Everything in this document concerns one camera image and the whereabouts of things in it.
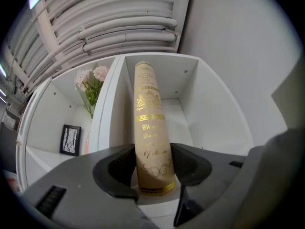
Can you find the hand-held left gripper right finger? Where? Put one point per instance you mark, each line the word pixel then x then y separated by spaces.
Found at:
pixel 214 182

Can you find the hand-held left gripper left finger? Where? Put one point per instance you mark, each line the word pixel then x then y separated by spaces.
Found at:
pixel 83 194

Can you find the beige gold-printed tube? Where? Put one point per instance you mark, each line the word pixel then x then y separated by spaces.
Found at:
pixel 150 116

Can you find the pink vase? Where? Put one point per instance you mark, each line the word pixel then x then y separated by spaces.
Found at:
pixel 88 139

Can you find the white shelf unit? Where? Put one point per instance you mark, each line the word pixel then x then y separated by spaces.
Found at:
pixel 35 161

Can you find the person's grey shirt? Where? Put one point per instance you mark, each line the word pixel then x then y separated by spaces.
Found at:
pixel 286 104

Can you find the pink artificial flowers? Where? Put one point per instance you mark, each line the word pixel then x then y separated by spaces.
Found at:
pixel 93 85

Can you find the ceiling light panel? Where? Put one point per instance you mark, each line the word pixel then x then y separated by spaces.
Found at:
pixel 2 95
pixel 34 1
pixel 2 69

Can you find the bundle of white ceiling pipes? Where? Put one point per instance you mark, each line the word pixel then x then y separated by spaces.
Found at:
pixel 107 20

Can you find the black picture frame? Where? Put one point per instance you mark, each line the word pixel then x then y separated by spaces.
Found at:
pixel 70 139

